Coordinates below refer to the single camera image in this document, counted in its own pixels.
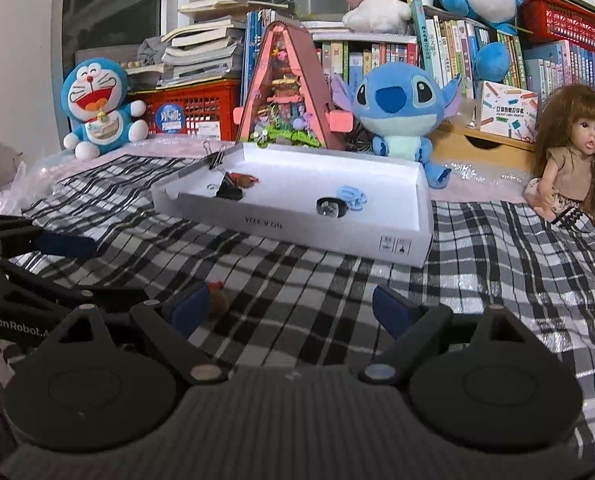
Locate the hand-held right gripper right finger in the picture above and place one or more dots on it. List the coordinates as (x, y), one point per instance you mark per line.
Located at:
(395, 310)

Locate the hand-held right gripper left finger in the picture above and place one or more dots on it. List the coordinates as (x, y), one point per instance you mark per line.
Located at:
(187, 312)

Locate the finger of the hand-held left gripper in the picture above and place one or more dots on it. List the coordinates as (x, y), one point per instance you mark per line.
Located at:
(42, 292)
(67, 247)

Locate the brown walnut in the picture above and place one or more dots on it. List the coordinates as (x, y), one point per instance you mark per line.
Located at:
(220, 304)
(248, 180)

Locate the black round lid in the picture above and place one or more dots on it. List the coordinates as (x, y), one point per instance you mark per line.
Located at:
(332, 209)

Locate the blue plastic clip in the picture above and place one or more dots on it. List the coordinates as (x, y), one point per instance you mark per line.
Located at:
(351, 196)

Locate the black binder clip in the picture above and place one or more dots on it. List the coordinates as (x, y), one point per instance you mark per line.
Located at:
(216, 156)
(228, 190)

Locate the white cardboard box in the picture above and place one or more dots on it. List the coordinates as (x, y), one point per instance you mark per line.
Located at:
(287, 230)

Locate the black white plaid blanket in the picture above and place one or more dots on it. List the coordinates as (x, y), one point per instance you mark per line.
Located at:
(327, 300)

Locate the blue cat plush toy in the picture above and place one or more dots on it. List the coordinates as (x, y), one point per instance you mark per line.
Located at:
(100, 105)

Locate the wooden drawer box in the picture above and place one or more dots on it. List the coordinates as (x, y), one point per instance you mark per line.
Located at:
(477, 147)

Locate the red plastic basket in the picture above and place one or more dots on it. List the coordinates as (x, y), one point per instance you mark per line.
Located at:
(562, 22)
(202, 105)

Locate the blue alien plush toy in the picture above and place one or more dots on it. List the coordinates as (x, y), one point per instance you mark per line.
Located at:
(402, 105)

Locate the grey cloth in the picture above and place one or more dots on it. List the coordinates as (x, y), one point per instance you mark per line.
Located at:
(151, 51)

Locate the white printer carton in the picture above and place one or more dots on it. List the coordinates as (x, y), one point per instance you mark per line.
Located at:
(507, 110)

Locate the white framed window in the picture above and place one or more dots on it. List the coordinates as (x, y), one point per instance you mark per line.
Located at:
(110, 20)

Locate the long haired baby doll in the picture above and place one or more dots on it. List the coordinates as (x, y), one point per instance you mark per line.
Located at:
(577, 160)

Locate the stack of white books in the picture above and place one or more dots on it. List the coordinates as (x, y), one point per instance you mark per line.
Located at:
(202, 50)

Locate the pink triangular diorama house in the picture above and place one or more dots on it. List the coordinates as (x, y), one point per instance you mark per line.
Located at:
(307, 70)

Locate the row of colourful books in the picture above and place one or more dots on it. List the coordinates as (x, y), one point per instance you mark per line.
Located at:
(452, 40)

